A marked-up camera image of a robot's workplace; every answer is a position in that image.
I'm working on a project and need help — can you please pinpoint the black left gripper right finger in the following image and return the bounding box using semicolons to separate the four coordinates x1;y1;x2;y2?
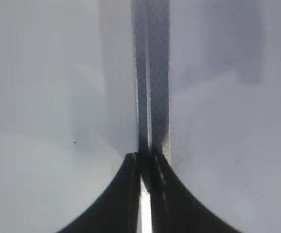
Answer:
149;153;238;233

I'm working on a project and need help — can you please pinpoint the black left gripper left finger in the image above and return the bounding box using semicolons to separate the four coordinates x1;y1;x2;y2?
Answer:
60;153;141;233

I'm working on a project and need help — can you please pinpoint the white board with grey frame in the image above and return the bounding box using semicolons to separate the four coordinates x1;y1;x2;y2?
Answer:
0;0;169;168

